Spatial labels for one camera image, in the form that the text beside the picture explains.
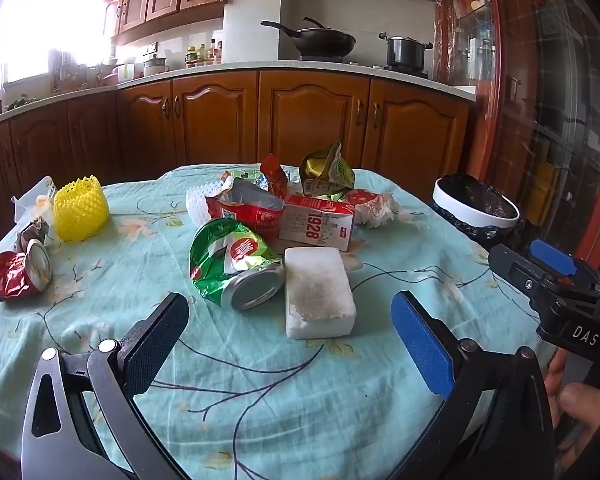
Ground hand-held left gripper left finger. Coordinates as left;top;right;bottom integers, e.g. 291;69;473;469
21;291;191;480

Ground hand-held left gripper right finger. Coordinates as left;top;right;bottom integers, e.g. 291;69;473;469
387;290;556;480

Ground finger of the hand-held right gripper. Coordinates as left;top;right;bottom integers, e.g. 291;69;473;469
529;238;589;277
488;243;548;307

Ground white trash bin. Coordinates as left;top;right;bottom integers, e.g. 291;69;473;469
430;175;523;235

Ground waste bin with black bag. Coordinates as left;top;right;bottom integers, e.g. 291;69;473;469
429;173;525;251

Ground white foam block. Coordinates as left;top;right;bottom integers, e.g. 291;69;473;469
284;246;357;339

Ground white foam fruit net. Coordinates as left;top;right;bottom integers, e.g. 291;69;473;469
186;182;231;226

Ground red white wrapper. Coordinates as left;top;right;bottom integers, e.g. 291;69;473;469
344;189;401;228

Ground red snack packet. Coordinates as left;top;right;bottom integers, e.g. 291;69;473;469
205;154;294;241

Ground green spout pouch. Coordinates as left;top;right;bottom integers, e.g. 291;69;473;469
299;141;357;206

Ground person's right hand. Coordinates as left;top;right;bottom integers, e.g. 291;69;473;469
545;349;600;456

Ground crushed green can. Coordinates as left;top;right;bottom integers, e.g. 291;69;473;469
189;218;286;312

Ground teal floral tablecloth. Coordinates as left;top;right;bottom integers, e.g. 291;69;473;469
0;164;546;480

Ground yellow foam fruit net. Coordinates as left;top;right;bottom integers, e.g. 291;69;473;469
53;174;110;242

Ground crushed red can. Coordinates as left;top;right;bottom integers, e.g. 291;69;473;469
0;239;52;302

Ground crumpled grey wrapper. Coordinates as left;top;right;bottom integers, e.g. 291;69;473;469
14;217;51;253

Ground red and white carton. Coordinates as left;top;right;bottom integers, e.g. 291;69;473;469
279;195;355;252

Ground red framed glass cabinet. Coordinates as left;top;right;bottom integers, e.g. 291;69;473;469
432;0;600;281

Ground small green carton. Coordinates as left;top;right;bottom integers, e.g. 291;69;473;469
220;170;268;191

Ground white plastic wrapper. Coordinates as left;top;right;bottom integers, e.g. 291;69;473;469
11;176;56;223

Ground wooden lower cabinets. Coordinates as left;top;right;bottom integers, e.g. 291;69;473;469
0;70;473;198

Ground steel cooking pot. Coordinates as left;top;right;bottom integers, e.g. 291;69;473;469
378;31;433;70

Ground gas stove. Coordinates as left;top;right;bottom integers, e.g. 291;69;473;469
280;55;431;79

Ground small green plant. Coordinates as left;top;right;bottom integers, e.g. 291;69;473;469
5;94;37;112

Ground utensil rack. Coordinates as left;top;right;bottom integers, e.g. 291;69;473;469
47;50;88;92

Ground kitchen countertop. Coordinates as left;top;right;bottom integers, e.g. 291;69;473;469
0;60;478;131

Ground black wok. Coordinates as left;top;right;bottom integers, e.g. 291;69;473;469
261;16;357;59

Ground kitchen window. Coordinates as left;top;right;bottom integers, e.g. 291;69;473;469
0;0;117;92

